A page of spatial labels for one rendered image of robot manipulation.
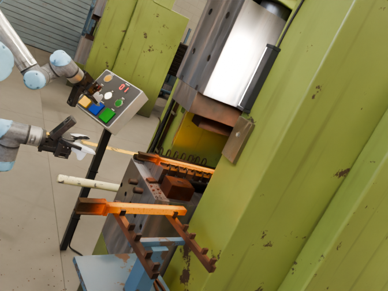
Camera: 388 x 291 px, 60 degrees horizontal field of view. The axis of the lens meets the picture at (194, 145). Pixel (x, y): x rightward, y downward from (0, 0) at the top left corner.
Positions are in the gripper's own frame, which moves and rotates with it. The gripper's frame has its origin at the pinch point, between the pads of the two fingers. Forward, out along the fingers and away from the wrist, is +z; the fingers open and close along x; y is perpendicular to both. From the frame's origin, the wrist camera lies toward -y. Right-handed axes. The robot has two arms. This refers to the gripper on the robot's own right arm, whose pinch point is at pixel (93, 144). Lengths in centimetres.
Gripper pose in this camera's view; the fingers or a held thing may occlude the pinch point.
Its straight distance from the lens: 143.4
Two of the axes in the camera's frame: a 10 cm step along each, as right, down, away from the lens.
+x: 4.1, 4.2, -8.1
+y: -4.0, 8.8, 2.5
